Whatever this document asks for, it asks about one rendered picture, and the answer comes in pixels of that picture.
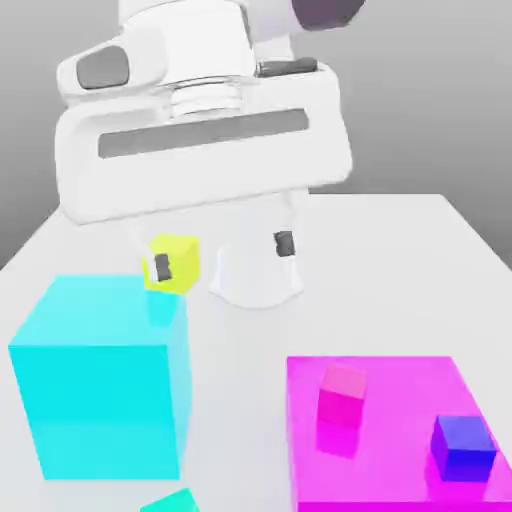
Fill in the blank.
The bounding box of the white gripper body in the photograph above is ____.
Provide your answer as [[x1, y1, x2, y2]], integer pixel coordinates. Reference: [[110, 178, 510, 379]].
[[53, 70, 354, 226]]

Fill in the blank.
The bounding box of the small yellow cube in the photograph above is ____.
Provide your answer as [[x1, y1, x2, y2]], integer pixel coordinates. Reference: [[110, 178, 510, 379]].
[[141, 232, 201, 297]]

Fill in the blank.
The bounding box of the small pink cube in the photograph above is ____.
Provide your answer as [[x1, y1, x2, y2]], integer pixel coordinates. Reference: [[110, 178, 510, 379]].
[[315, 361, 369, 432]]

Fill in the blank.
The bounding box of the small teal cube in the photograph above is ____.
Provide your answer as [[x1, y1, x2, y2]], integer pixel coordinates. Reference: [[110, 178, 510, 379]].
[[139, 487, 202, 512]]

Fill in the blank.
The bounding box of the small blue cube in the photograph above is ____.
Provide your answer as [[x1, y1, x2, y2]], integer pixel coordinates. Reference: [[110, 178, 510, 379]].
[[429, 414, 498, 484]]

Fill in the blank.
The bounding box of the large cyan box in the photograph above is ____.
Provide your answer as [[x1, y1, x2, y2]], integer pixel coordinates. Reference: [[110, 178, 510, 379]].
[[7, 273, 194, 482]]

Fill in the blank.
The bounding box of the large magenta box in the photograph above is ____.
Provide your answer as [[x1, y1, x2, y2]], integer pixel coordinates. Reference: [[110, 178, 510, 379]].
[[285, 354, 512, 512]]

